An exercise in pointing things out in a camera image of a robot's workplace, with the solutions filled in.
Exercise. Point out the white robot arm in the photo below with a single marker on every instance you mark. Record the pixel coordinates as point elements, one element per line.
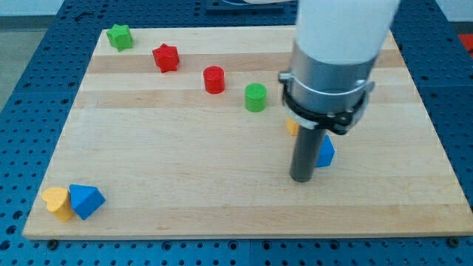
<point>336,44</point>

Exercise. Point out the yellow block behind arm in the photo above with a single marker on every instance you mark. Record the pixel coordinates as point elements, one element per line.
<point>292,126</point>

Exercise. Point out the blue triangle block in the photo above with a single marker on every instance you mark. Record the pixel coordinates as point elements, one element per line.
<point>85,199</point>

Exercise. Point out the yellow heart block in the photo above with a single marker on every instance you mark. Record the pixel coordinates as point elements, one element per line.
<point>58,203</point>

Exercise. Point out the green cylinder block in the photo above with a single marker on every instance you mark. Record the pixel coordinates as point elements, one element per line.
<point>255,97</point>

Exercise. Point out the wooden board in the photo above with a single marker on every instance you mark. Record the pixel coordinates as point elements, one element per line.
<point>176,162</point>

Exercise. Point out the red cylinder block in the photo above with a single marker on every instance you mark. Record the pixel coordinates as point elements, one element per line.
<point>214,79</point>

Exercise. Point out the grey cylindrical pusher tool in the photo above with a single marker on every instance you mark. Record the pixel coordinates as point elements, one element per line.
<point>306,153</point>

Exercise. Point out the blue block behind pusher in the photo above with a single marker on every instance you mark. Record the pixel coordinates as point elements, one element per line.
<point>326,153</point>

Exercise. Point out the red star block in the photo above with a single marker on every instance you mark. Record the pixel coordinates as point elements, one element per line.
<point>166,58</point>

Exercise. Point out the green star block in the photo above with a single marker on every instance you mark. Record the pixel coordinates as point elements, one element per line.
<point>120,37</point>

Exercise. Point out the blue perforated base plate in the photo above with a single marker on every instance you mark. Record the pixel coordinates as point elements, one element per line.
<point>33,117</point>

